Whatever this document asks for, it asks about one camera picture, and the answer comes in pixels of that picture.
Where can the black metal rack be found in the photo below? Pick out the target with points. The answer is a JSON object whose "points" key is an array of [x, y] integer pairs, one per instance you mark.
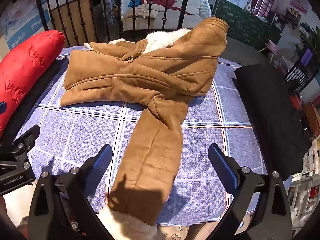
{"points": [[300, 77]]}

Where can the brown suede fur-lined coat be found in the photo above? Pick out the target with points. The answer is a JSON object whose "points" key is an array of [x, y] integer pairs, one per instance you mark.
{"points": [[150, 80]]}

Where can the wooden cabinet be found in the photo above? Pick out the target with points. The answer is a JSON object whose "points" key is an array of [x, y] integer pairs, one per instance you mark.
{"points": [[86, 12]]}

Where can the green patterned tablecloth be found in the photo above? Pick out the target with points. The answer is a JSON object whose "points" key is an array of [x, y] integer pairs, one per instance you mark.
{"points": [[245, 22]]}

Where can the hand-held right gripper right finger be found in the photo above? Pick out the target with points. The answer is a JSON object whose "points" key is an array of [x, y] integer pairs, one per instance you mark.
{"points": [[221, 165]]}

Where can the black fuzzy garment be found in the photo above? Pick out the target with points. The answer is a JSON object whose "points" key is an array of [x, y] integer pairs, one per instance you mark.
{"points": [[270, 110]]}

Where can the black iron railing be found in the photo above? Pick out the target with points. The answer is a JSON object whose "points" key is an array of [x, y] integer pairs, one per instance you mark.
{"points": [[183, 7]]}

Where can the red down jacket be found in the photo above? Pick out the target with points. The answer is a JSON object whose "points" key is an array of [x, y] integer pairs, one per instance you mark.
{"points": [[22, 67]]}

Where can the beige cushion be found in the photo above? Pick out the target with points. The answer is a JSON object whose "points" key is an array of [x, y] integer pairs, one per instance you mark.
{"points": [[190, 3]]}

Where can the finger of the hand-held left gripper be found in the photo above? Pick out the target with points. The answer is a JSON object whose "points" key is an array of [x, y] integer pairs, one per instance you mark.
{"points": [[25, 137]]}

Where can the pink stool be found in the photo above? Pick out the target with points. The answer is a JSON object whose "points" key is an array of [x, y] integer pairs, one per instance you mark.
{"points": [[271, 46]]}

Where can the beige seat cloth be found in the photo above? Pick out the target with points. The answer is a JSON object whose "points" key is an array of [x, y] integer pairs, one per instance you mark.
{"points": [[140, 11]]}

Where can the wall poster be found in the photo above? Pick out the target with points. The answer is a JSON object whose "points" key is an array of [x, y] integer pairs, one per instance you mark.
{"points": [[20, 17]]}

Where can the floral cloth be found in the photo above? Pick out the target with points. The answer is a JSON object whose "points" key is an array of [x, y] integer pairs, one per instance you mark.
{"points": [[175, 233]]}

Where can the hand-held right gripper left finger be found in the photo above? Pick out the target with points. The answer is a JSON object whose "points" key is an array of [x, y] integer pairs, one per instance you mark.
{"points": [[103, 160]]}

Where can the purple cloth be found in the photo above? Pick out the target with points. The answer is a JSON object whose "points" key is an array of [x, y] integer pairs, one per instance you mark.
{"points": [[306, 56]]}

